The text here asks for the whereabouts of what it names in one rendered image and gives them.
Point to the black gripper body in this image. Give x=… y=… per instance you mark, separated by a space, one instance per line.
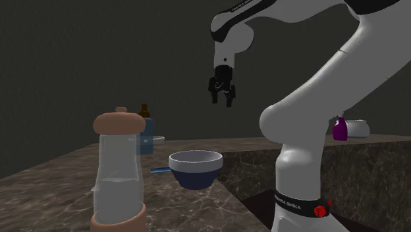
x=223 y=76

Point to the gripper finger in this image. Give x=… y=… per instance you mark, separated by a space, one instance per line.
x=230 y=96
x=213 y=91

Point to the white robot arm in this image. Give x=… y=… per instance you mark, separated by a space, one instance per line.
x=308 y=128

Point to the small white dish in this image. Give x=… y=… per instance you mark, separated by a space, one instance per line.
x=158 y=139

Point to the blue bottle with brown cap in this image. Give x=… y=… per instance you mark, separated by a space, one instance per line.
x=147 y=131

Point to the blue and white bowl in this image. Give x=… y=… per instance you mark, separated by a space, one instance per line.
x=196 y=175

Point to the blue pen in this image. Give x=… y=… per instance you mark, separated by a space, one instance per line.
x=160 y=170

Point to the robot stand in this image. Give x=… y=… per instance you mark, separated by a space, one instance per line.
x=261 y=205

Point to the purple spray bottle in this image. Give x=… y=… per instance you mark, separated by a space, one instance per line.
x=340 y=131

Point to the clear grinder with brown top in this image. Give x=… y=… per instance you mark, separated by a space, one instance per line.
x=118 y=180

